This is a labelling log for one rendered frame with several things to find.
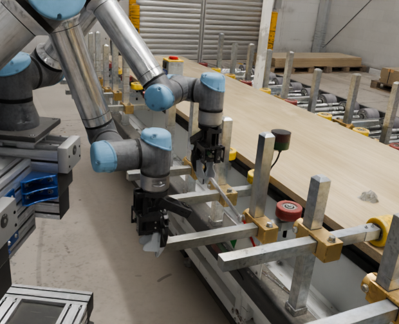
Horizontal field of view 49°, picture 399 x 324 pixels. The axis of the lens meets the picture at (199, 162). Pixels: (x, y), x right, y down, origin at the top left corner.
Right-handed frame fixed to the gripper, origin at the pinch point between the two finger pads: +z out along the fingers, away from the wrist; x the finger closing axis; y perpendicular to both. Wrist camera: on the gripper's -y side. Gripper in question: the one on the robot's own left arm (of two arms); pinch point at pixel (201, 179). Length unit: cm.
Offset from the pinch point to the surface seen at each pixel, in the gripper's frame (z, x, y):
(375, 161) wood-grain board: 2, 80, -3
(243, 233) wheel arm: 7.5, 3.4, 23.5
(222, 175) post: 1.8, 10.7, -5.2
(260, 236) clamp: 8.5, 8.3, 25.2
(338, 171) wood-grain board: 2, 57, 2
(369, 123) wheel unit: 8, 140, -65
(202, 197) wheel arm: 7.3, 1.4, -1.5
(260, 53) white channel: -21, 105, -138
